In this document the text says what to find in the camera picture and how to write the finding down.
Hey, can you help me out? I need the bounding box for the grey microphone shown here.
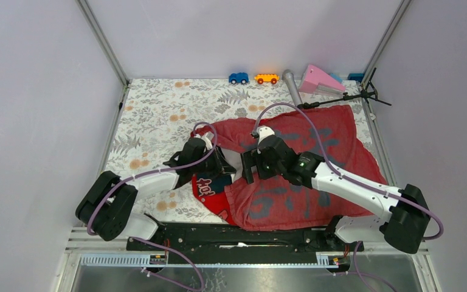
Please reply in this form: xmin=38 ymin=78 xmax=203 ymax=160
xmin=281 ymin=69 xmax=303 ymax=108

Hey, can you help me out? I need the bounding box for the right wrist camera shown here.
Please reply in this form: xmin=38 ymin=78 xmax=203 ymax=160
xmin=256 ymin=126 xmax=275 ymax=144

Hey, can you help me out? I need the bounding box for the red printed pillowcase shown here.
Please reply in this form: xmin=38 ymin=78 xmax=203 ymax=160
xmin=192 ymin=105 xmax=385 ymax=231

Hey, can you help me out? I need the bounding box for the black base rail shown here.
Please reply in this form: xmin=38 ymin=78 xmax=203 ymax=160
xmin=126 ymin=223 xmax=364 ymax=267

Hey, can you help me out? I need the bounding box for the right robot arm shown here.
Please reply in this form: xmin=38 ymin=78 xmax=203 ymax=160
xmin=240 ymin=134 xmax=432 ymax=254

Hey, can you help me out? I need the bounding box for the floral tablecloth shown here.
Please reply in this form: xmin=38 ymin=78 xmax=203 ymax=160
xmin=104 ymin=78 xmax=381 ymax=223

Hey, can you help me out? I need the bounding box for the black tripod stand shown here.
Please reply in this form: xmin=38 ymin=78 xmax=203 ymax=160
xmin=297 ymin=68 xmax=392 ymax=110

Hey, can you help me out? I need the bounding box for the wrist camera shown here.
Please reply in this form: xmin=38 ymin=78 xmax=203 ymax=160
xmin=256 ymin=126 xmax=275 ymax=144
xmin=199 ymin=132 xmax=214 ymax=151

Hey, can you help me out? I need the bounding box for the light blue block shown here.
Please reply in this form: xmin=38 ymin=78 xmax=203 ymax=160
xmin=330 ymin=73 xmax=343 ymax=83

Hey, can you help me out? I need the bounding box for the white pillow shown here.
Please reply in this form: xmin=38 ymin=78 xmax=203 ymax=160
xmin=222 ymin=149 xmax=243 ymax=183

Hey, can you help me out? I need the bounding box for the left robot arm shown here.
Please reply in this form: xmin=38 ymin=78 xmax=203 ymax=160
xmin=75 ymin=135 xmax=240 ymax=250

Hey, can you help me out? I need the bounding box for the blue toy car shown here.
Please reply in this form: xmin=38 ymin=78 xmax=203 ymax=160
xmin=228 ymin=72 xmax=249 ymax=85

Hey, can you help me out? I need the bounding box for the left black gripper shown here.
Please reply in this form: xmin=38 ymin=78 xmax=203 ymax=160
xmin=191 ymin=145 xmax=235 ymax=178

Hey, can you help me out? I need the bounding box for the pink wedge block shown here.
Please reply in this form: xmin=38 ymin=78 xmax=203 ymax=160
xmin=298 ymin=64 xmax=345 ymax=94

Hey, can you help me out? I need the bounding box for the orange toy car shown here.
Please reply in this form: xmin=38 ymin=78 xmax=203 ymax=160
xmin=254 ymin=74 xmax=280 ymax=85

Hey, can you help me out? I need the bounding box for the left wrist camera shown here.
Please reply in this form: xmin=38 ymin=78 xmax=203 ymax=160
xmin=199 ymin=132 xmax=214 ymax=151

